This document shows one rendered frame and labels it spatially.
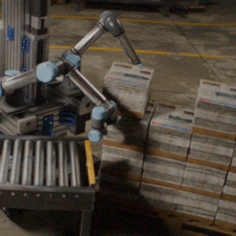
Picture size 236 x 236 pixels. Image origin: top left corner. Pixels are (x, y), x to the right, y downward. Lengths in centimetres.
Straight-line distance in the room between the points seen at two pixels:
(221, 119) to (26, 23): 144
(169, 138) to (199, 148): 21
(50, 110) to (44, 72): 67
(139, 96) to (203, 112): 42
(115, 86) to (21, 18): 79
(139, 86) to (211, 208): 100
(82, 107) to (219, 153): 102
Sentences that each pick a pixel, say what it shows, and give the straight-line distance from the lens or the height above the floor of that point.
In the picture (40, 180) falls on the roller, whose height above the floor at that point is 80.
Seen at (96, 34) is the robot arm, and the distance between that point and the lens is 344.
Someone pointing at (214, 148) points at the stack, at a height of 75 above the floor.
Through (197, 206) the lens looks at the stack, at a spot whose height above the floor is 27.
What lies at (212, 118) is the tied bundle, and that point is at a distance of 295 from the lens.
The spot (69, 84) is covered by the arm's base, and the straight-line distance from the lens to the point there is 338.
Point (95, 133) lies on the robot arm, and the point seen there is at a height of 90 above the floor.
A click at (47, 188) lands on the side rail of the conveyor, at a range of 239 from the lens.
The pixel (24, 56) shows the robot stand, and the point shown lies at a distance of 327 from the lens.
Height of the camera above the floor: 223
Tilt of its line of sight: 31 degrees down
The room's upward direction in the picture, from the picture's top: 4 degrees clockwise
